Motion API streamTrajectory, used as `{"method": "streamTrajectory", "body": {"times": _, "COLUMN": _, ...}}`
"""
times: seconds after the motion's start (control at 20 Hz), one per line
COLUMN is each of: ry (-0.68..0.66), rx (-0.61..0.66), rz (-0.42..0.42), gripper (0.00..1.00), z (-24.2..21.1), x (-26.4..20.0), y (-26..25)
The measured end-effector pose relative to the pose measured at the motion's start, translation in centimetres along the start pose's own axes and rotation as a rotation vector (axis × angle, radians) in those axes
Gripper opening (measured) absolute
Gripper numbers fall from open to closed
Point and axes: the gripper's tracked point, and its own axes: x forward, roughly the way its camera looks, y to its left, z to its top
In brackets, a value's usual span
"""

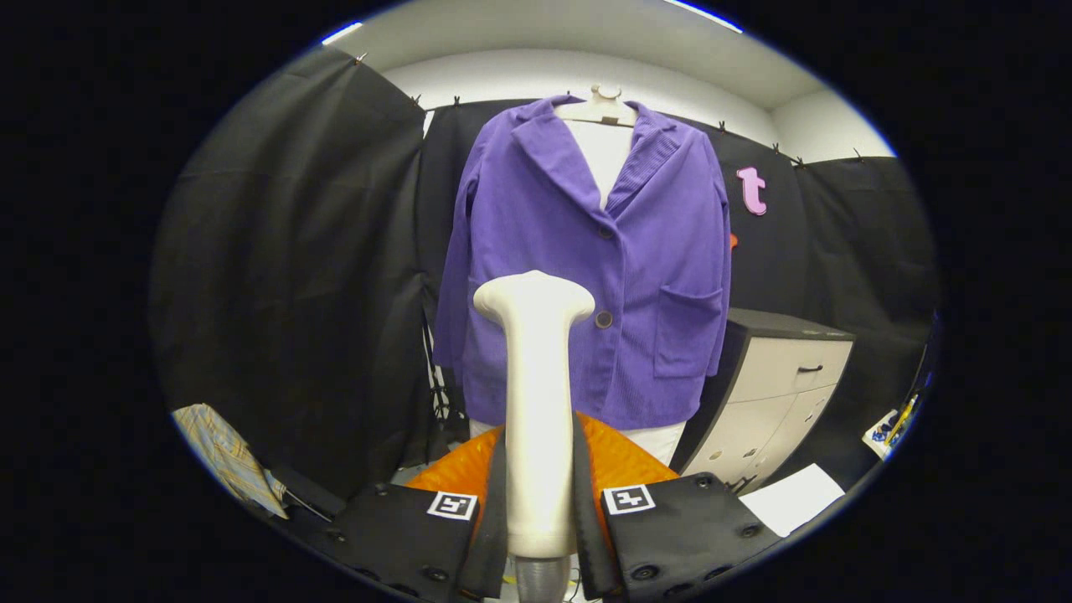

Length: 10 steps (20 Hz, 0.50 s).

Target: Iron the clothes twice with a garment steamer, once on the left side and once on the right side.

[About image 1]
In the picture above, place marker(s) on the yellow tool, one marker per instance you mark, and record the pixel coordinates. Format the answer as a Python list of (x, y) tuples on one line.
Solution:
[(903, 417)]

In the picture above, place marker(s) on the narrow ceiling light strip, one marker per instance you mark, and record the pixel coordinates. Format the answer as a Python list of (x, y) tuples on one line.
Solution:
[(342, 33)]

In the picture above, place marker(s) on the plaid cloth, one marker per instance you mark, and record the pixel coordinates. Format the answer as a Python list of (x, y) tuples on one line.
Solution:
[(222, 452)]

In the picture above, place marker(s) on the white paper sheet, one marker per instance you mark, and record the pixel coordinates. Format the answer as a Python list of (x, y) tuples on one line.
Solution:
[(791, 498)]

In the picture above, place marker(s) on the beige clothes hanger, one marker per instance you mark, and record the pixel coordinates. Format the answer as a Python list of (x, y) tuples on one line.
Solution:
[(599, 109)]

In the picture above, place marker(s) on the white garment steamer head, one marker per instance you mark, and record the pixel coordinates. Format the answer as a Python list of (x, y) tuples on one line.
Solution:
[(536, 402)]

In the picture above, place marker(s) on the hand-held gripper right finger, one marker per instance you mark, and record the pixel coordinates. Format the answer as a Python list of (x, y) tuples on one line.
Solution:
[(586, 536)]

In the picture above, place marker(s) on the white cabinet with grey top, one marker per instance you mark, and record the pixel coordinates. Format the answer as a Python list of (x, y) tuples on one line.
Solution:
[(779, 394)]

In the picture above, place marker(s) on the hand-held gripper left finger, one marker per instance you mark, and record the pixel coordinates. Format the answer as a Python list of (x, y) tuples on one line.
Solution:
[(496, 544)]

